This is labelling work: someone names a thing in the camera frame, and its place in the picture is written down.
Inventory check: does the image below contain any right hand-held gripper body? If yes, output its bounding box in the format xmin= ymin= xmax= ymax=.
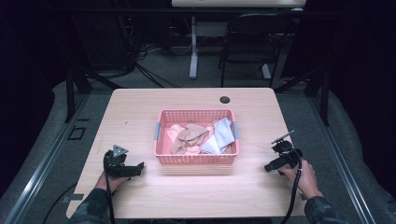
xmin=270 ymin=130 xmax=304 ymax=172

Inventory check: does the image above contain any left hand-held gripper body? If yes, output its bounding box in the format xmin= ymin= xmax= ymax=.
xmin=103 ymin=144 xmax=135 ymax=179

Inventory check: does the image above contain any person's left hand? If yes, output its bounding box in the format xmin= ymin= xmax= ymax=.
xmin=94 ymin=172 xmax=129 ymax=194

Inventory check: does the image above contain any person's right hand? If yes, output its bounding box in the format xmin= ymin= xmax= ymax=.
xmin=278 ymin=159 xmax=324 ymax=201

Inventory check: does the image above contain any pink plastic basket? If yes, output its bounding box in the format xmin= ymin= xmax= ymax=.
xmin=152 ymin=108 xmax=241 ymax=165

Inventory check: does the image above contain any peach cloth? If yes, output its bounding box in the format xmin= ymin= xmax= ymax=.
xmin=165 ymin=123 xmax=187 ymax=145

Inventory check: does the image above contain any small pink cloth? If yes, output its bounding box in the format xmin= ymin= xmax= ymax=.
xmin=184 ymin=145 xmax=202 ymax=156

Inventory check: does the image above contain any light blue cloth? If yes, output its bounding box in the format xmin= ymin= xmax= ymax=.
xmin=212 ymin=117 xmax=236 ymax=149

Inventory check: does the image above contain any beige stocking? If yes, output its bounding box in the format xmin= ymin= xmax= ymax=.
xmin=170 ymin=122 xmax=210 ymax=155

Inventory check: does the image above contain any pale blue white cloth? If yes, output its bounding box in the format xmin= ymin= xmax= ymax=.
xmin=200 ymin=134 xmax=222 ymax=155

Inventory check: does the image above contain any black metal stand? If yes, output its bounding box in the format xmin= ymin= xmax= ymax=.
xmin=63 ymin=59 xmax=124 ymax=124
xmin=274 ymin=63 xmax=331 ymax=127

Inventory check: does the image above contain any white desk foot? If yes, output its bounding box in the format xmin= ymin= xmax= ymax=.
xmin=261 ymin=63 xmax=273 ymax=80

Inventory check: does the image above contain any black metal chair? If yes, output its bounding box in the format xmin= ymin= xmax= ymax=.
xmin=218 ymin=12 xmax=296 ymax=89

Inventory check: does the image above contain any white desk leg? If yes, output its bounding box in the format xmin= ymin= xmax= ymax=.
xmin=189 ymin=15 xmax=200 ymax=80

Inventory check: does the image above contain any white desk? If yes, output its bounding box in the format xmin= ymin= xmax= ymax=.
xmin=170 ymin=0 xmax=308 ymax=9

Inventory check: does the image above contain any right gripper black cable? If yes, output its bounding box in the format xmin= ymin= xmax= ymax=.
xmin=279 ymin=158 xmax=304 ymax=224

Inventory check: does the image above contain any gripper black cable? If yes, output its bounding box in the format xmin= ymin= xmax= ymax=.
xmin=279 ymin=158 xmax=304 ymax=224
xmin=105 ymin=175 xmax=116 ymax=224

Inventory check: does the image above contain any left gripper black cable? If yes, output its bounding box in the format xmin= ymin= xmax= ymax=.
xmin=105 ymin=175 xmax=116 ymax=224

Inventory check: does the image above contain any aluminium floor rail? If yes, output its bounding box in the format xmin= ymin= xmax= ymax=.
xmin=3 ymin=92 xmax=90 ymax=224
xmin=306 ymin=94 xmax=377 ymax=224

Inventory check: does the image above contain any black floor cable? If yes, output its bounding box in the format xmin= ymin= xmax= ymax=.
xmin=40 ymin=182 xmax=78 ymax=224

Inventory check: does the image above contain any bundle of floor cables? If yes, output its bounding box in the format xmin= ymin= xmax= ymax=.
xmin=118 ymin=40 xmax=192 ymax=89

